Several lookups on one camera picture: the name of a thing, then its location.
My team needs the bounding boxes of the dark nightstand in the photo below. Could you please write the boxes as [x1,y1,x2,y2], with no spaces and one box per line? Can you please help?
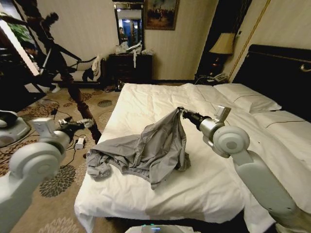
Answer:
[194,72,231,86]

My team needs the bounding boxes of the white towel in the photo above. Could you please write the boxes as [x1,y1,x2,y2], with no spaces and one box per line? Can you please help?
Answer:
[91,54,103,79]

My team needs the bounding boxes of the grey clothes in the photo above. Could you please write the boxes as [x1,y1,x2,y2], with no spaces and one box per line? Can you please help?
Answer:
[86,107,192,191]

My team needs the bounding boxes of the green plant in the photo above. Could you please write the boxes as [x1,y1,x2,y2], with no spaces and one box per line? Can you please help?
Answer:
[6,21,34,43]

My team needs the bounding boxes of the person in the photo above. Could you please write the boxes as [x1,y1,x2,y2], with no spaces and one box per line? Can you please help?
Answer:
[23,41,41,73]

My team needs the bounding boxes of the white robot front shell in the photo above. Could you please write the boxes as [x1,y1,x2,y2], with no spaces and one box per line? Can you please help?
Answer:
[125,224,195,233]

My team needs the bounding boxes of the framed painting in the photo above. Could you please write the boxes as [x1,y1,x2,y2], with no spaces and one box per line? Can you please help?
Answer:
[144,0,181,31]

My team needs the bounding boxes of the dark wooden headboard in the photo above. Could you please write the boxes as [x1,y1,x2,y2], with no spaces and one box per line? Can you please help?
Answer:
[230,43,311,117]

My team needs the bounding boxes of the white grey machine base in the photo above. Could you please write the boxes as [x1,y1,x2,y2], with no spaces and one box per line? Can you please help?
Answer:
[0,110,32,148]

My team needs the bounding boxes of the dark wooden dresser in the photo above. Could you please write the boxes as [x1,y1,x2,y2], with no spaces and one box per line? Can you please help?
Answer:
[107,52,154,86]

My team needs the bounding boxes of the table lamp with beige shade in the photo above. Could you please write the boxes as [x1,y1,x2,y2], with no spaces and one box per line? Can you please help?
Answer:
[208,32,236,74]

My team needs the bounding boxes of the white desk telephone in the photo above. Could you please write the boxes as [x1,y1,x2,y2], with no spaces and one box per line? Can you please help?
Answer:
[210,72,229,83]

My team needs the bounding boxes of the dark framed mirror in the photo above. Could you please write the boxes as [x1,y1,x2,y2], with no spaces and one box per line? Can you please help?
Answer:
[113,0,146,51]

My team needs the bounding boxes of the white pillow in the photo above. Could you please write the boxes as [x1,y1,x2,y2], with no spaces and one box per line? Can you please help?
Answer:
[251,110,311,138]
[213,83,282,113]

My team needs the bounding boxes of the bed with white duvet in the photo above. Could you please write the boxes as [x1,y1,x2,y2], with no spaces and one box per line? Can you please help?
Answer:
[73,82,311,233]

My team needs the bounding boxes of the black floor cable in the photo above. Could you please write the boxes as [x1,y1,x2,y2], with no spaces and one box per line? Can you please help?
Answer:
[21,99,73,122]

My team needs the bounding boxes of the white power strip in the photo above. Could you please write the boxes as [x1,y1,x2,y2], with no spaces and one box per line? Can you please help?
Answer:
[74,136,87,150]

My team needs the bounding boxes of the white chaise sofa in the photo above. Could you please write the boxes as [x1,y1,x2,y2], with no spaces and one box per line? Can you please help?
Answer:
[52,53,108,86]

